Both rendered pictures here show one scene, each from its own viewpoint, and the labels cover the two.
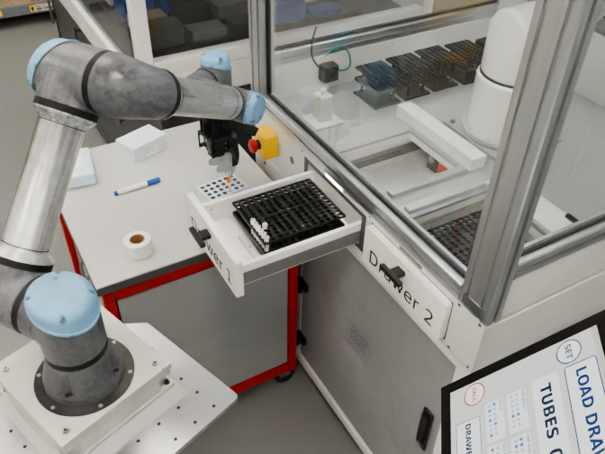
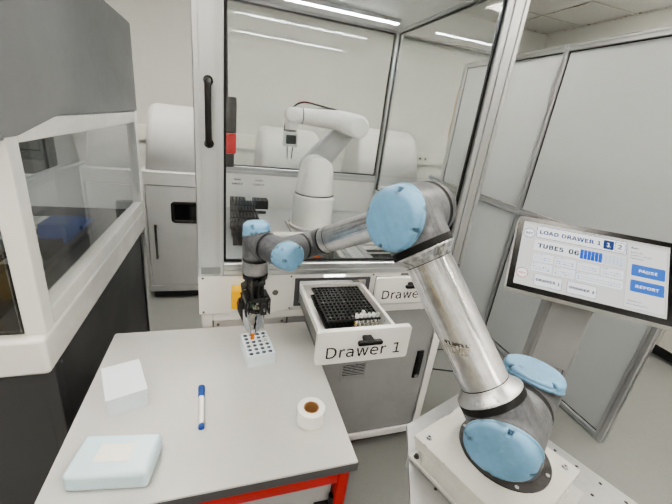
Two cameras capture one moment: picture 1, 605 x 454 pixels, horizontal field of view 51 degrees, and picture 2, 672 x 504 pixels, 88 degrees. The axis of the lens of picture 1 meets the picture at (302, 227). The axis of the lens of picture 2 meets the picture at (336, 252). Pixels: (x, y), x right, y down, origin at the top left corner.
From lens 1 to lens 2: 1.57 m
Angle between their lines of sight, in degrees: 68
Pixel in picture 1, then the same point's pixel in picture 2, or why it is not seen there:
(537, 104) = (484, 156)
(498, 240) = (466, 225)
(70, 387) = not seen: hidden behind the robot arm
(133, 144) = (135, 386)
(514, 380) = (527, 254)
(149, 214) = (255, 404)
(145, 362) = not seen: hidden behind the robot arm
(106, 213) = (232, 441)
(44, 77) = (434, 215)
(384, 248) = (396, 280)
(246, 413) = not seen: outside the picture
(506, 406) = (538, 261)
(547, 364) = (529, 241)
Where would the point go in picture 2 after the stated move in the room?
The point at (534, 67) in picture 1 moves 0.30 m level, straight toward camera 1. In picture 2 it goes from (482, 141) to (579, 154)
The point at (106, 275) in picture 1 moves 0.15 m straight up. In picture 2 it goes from (339, 450) to (347, 399)
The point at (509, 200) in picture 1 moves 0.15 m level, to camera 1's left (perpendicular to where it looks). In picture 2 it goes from (471, 203) to (476, 212)
